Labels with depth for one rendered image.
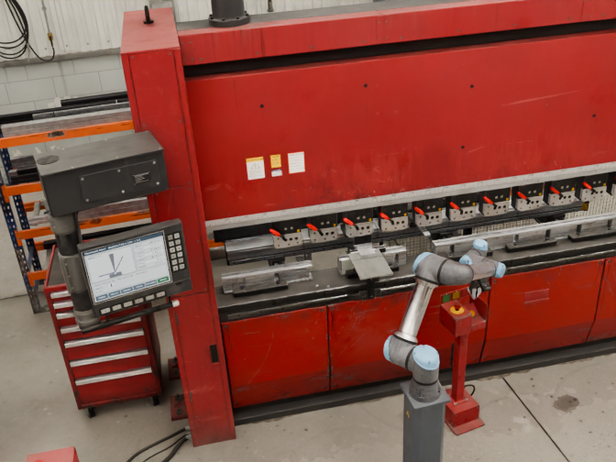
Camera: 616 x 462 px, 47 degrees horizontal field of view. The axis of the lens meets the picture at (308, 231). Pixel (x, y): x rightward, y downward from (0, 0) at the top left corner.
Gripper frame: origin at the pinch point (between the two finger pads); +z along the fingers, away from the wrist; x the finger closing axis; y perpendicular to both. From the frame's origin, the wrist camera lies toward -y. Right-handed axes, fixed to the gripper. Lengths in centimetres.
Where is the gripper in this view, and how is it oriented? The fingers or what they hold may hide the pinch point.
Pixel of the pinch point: (475, 298)
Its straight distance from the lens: 388.5
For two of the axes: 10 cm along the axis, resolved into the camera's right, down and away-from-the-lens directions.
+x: -9.2, 2.4, -3.2
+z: 0.2, 8.3, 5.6
